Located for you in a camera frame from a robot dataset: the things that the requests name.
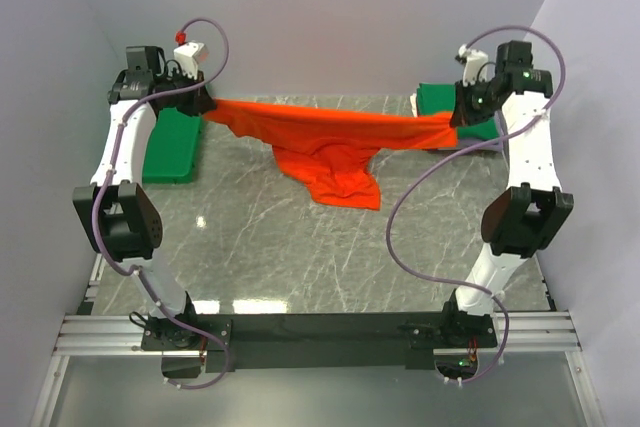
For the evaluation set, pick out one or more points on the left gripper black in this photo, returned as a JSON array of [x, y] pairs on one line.
[[200, 102]]

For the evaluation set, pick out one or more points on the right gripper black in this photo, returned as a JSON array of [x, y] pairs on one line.
[[462, 114]]

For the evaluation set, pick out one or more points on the orange t shirt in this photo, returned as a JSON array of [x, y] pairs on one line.
[[329, 150]]

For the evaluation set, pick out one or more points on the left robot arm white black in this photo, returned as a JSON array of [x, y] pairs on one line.
[[119, 219]]

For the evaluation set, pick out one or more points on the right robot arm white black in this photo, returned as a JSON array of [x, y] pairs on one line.
[[525, 218]]

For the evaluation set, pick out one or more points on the green folded t shirt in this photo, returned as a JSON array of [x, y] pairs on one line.
[[439, 98]]

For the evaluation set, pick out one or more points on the white folded t shirt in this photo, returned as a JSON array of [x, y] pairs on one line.
[[413, 104]]

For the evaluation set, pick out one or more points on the green plastic bin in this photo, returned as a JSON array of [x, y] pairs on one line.
[[172, 149]]

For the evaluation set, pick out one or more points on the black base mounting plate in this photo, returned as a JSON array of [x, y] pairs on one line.
[[409, 339]]

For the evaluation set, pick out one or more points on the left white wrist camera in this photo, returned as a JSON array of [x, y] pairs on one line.
[[189, 56]]

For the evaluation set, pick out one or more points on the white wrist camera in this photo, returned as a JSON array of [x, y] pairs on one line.
[[189, 56], [474, 62]]

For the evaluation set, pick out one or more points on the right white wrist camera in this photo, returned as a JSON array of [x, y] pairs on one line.
[[474, 62]]

